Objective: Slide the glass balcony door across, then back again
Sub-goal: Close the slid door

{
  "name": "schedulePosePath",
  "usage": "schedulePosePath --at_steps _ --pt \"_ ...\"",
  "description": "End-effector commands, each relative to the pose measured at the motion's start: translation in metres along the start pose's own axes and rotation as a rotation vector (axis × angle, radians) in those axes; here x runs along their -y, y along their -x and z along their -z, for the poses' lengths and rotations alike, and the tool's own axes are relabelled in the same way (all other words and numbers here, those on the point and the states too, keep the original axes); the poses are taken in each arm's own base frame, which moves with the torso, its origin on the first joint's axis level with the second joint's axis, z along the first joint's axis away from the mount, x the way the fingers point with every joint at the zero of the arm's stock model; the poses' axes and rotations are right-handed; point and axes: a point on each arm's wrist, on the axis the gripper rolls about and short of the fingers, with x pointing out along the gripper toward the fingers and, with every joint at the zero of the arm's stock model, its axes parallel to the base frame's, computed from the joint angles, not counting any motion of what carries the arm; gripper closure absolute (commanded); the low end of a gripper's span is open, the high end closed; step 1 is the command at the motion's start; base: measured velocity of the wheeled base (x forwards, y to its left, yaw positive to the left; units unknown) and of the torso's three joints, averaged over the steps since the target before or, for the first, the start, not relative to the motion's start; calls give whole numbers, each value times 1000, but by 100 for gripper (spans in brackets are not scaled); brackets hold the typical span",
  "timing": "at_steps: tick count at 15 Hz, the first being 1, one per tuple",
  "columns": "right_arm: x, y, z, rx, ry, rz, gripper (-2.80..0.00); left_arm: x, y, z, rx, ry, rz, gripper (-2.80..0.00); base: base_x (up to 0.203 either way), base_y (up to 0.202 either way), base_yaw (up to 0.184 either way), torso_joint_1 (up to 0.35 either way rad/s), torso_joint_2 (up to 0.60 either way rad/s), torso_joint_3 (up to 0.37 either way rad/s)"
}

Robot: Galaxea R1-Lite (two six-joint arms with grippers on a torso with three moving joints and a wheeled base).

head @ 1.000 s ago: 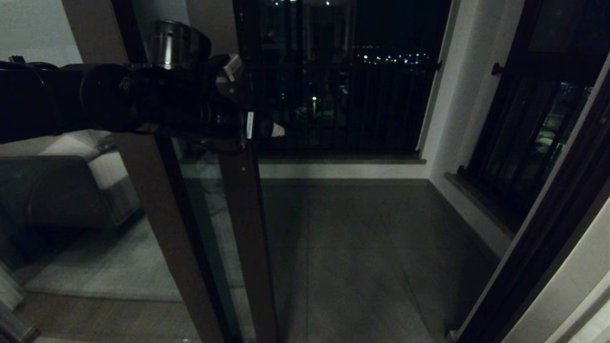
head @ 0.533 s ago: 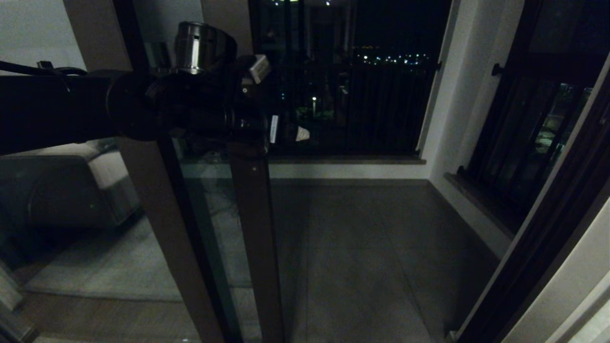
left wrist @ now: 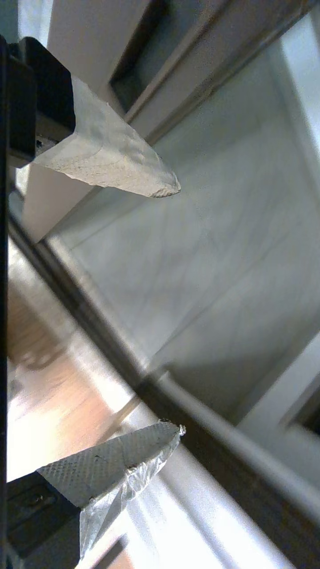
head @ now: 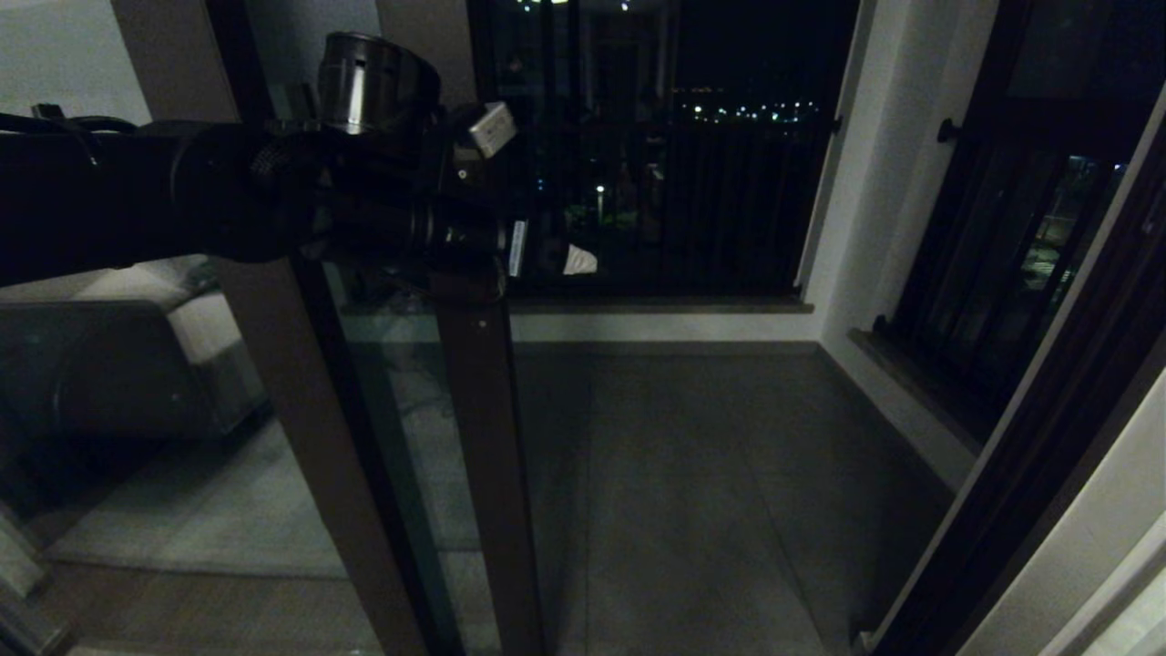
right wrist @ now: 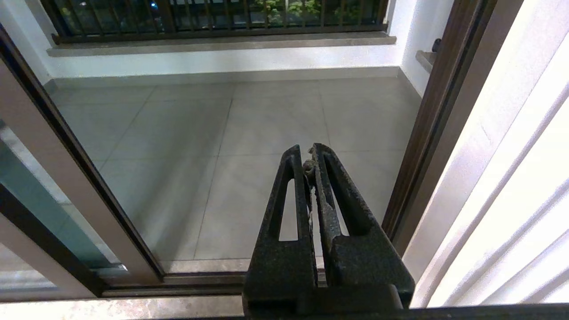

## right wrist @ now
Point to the white pleated curtain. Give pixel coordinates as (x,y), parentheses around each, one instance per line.
(511,178)

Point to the dark brown door jamb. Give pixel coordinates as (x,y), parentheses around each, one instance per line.
(431,133)

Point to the sliding glass door brown frame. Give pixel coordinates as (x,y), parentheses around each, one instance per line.
(89,186)

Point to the dark metal floor track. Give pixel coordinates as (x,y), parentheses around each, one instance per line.
(186,284)

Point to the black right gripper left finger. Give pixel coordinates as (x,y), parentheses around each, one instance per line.
(278,266)

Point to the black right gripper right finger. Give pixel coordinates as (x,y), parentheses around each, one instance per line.
(360,262)

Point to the long grey stone sill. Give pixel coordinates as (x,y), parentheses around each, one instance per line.
(222,44)

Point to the long black balcony railing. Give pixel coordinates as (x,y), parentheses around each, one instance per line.
(213,32)

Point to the green leafy tree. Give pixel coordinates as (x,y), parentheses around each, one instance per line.
(306,9)

